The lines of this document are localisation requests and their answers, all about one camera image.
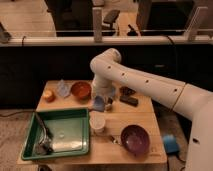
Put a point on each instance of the green plastic tray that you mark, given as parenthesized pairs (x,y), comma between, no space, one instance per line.
(70,134)

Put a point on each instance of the orange apple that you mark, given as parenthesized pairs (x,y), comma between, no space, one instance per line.
(48,96)

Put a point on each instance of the black rectangular block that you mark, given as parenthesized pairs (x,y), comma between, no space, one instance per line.
(129,100)

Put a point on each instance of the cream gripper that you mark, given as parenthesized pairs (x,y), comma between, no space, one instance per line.
(107,102)

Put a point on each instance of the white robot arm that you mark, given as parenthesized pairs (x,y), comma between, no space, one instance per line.
(193,103)

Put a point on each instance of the blue sponge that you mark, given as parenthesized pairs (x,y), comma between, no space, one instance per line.
(99,104)

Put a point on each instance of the dark grape bunch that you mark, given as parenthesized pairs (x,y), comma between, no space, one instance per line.
(126,91)

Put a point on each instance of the clear plastic bag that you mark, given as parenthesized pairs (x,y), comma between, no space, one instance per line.
(63,89)

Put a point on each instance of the metal spatula in tray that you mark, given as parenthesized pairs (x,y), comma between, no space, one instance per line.
(43,146)

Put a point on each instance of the metal fork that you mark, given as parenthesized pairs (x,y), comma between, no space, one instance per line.
(114,140)

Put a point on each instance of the wooden table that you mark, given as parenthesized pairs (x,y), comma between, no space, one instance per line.
(101,151)

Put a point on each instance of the black office chair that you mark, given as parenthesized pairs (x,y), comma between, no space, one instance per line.
(108,21)

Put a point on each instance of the white plastic cup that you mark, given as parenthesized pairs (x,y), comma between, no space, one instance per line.
(97,123)

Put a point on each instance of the purple bowl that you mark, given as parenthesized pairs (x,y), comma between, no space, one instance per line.
(135,140)

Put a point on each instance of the blue tape roll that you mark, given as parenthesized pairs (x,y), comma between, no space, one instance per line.
(170,144)

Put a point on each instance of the orange bowl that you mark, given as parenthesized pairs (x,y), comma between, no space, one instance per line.
(81,90)

